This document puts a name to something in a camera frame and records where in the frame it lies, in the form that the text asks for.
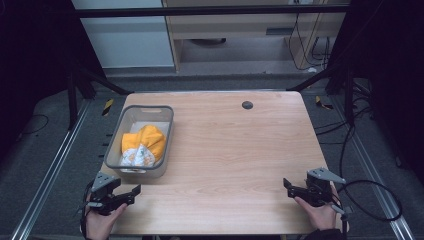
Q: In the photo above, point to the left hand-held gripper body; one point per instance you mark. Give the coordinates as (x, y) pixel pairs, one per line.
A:
(104, 191)

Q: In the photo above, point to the person's left hand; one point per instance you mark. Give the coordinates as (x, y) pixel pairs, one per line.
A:
(101, 222)

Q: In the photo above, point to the light wooden desk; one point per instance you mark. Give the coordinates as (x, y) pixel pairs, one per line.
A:
(246, 31)

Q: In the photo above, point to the aluminium rail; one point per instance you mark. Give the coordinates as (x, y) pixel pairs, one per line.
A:
(370, 170)
(50, 173)

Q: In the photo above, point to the black metal frame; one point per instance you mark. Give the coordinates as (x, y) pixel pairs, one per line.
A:
(206, 11)

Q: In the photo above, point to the yellow and black tape strip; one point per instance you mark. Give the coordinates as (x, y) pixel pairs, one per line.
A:
(322, 103)
(107, 106)

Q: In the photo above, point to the person's right hand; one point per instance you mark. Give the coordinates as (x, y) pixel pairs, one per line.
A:
(320, 213)

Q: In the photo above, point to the black table grommet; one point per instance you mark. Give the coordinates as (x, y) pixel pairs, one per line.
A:
(247, 105)

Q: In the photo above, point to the white cabinet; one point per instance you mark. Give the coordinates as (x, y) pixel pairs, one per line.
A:
(128, 36)

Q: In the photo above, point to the person's right sleeve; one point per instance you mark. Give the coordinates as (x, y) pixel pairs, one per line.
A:
(325, 234)

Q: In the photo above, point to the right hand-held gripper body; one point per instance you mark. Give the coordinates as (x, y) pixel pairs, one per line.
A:
(319, 188)

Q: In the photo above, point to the orange and white cloth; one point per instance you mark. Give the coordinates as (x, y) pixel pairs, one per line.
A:
(144, 146)

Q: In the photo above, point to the grey plastic storage basket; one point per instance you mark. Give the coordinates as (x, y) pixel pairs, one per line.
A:
(141, 140)

